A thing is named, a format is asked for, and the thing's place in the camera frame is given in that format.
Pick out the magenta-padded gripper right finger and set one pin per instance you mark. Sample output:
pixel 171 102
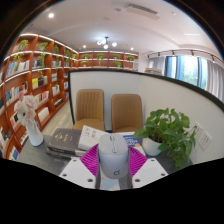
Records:
pixel 150 171

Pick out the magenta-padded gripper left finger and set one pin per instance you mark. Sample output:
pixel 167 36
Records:
pixel 78 171

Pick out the light grey computer mouse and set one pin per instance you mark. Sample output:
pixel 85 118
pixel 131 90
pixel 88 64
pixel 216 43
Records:
pixel 113 156

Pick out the thin dark grey book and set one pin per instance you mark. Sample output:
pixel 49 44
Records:
pixel 60 154

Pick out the thick dark grey book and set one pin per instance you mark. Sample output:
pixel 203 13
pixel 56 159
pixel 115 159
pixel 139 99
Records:
pixel 64 140

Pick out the white book with blue cover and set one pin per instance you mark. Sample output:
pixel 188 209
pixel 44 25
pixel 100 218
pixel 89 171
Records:
pixel 133 140

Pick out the thick white book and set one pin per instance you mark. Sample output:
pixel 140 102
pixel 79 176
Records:
pixel 89 137

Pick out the green plant in white pot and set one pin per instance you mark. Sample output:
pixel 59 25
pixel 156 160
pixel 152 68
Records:
pixel 170 131

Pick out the tan upholstered chair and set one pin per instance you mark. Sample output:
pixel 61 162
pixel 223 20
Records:
pixel 126 111
pixel 89 106

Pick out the white vase with pink flowers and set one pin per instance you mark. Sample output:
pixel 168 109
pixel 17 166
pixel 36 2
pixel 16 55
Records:
pixel 31 120

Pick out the window with grey curtains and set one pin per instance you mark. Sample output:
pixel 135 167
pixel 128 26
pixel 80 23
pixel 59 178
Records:
pixel 186 68

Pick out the orange wooden bookshelf unit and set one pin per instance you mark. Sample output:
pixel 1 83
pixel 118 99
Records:
pixel 23 76

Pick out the ceiling lamp with round bulbs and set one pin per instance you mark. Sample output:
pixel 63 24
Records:
pixel 106 42

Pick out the ceiling air vent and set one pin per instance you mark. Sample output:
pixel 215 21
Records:
pixel 141 8

